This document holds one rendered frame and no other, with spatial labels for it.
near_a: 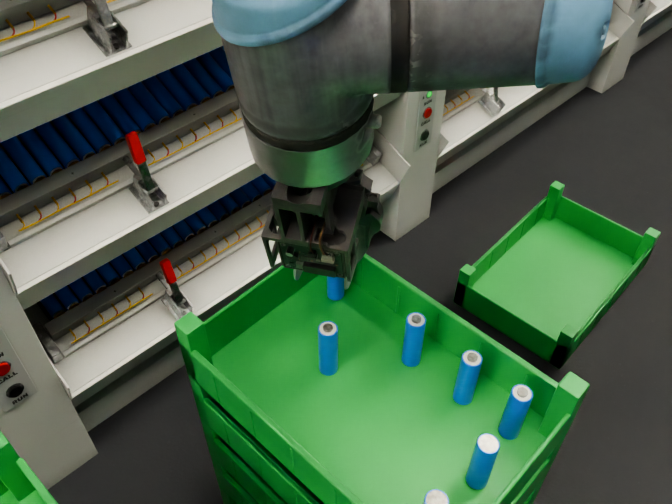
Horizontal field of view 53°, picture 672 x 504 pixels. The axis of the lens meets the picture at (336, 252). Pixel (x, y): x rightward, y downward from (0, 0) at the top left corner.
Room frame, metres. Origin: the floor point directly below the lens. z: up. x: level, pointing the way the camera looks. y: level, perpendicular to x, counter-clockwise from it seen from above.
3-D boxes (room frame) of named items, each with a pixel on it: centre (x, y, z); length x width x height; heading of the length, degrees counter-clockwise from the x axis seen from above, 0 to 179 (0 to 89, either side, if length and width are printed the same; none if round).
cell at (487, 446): (0.26, -0.12, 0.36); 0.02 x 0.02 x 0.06
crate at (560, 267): (0.77, -0.37, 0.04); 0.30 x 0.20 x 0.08; 137
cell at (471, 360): (0.34, -0.12, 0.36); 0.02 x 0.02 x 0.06
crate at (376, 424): (0.34, -0.03, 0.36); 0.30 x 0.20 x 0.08; 46
